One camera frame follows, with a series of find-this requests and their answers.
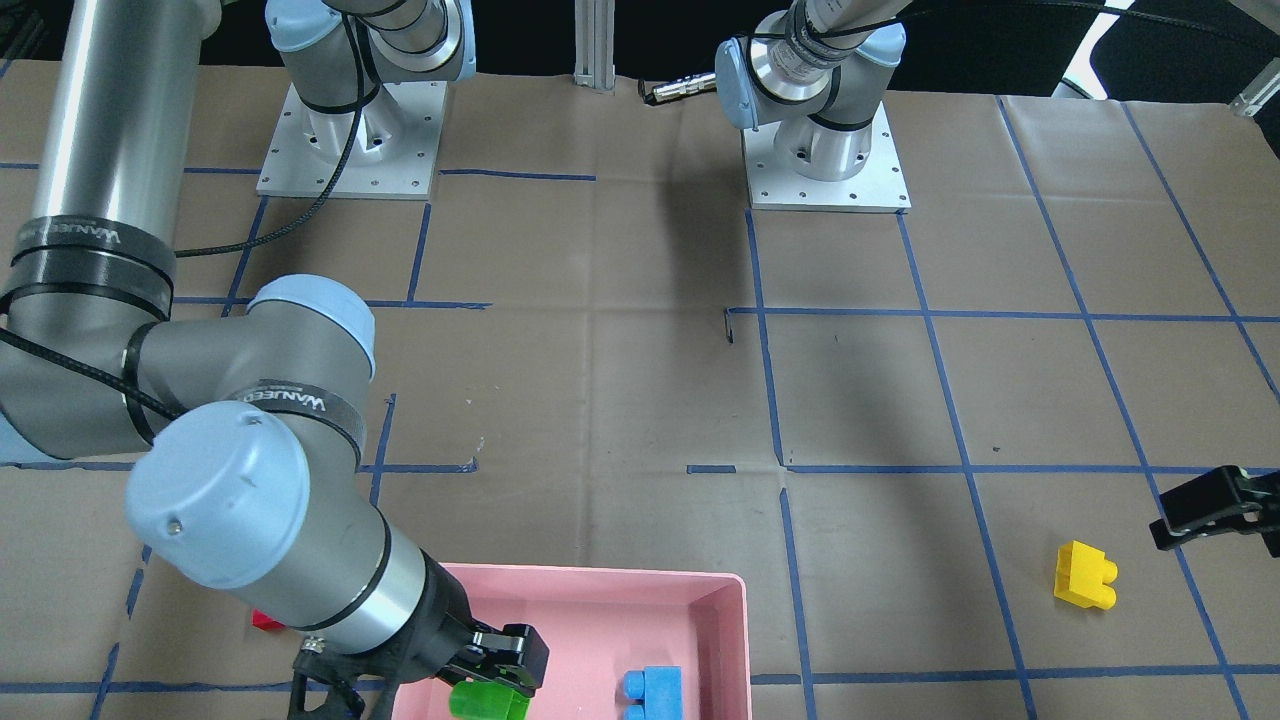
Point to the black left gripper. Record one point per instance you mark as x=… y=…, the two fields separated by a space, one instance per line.
x=1212 y=503

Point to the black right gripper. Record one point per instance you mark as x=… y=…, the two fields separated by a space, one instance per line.
x=441 y=617

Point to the green toy block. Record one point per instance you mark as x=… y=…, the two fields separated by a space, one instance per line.
x=487 y=701

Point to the yellow toy block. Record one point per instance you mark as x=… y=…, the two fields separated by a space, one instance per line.
x=1084 y=576

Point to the red toy block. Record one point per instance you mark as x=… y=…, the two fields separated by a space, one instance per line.
x=264 y=622

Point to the blue toy block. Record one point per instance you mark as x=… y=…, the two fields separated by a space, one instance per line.
x=655 y=692

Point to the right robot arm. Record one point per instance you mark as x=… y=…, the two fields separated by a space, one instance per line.
x=248 y=429

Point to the pink plastic box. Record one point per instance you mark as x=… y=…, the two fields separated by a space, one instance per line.
x=600 y=623

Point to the aluminium frame post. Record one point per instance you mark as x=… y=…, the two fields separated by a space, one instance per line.
x=593 y=37

